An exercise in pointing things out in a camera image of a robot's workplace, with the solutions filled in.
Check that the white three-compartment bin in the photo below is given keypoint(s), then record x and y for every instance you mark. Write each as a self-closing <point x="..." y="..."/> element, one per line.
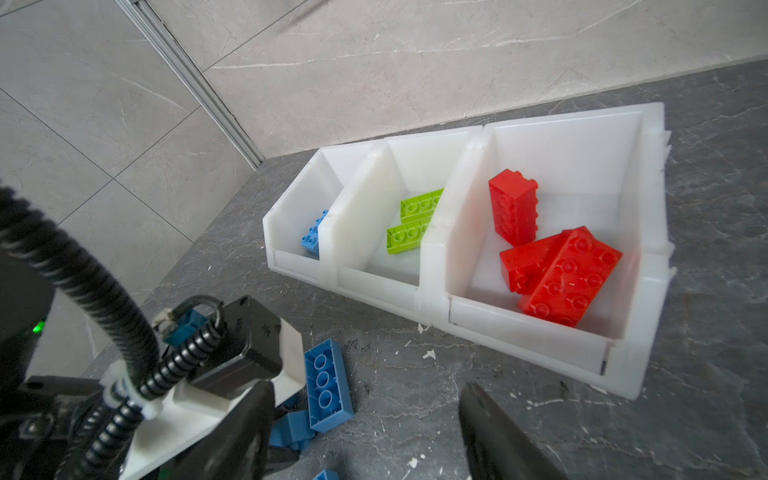
<point x="602" y="169"/>

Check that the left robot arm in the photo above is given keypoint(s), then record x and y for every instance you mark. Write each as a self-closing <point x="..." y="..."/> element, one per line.
<point x="39" y="414"/>

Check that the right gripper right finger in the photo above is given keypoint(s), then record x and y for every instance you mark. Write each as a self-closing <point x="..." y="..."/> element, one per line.
<point x="496" y="448"/>

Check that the blue lego brick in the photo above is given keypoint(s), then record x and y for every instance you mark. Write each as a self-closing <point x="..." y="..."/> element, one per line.
<point x="328" y="392"/>
<point x="310" y="241"/>
<point x="327" y="474"/>
<point x="291" y="426"/>

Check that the red lego brick bottom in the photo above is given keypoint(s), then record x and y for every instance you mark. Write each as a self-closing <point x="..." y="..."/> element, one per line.
<point x="576" y="269"/>

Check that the red lego brick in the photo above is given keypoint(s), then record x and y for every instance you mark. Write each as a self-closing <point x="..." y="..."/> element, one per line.
<point x="514" y="207"/>
<point x="523" y="266"/>
<point x="576" y="269"/>

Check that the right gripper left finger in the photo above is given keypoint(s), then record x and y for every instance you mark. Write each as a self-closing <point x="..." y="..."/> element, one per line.
<point x="237" y="447"/>

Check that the green lego brick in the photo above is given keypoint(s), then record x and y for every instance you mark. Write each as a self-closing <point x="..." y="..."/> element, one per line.
<point x="406" y="237"/>
<point x="419" y="207"/>

